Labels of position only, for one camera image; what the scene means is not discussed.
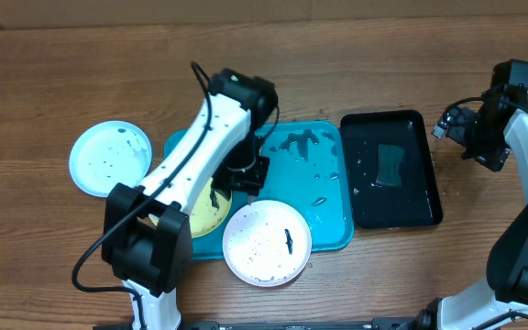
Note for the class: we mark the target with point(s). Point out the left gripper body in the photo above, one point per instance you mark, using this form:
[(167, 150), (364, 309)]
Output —
[(242, 172)]

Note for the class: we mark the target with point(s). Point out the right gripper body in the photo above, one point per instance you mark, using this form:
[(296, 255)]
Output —
[(484, 142)]

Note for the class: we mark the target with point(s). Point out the white plate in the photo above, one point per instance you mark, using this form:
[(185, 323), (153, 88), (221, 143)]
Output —
[(267, 243)]

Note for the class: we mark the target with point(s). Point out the dark green sponge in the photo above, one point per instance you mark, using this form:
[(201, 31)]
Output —
[(389, 161)]

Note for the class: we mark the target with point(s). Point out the light blue plate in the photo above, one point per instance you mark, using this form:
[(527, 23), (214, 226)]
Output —
[(109, 153)]

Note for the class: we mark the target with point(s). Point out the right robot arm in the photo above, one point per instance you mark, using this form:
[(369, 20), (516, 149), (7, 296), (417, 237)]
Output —
[(501, 296)]

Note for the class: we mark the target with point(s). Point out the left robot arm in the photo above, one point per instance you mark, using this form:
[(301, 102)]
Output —
[(147, 238)]

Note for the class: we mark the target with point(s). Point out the teal plastic tray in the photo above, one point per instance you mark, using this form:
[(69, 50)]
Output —
[(307, 171)]

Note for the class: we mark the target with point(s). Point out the black plastic tray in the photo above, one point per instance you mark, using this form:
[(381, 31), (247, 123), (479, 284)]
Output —
[(416, 203)]

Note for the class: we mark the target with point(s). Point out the yellow plate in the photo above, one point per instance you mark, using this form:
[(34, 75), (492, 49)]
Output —
[(209, 212)]

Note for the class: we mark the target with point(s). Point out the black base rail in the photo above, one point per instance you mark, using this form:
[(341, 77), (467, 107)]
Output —
[(387, 323)]

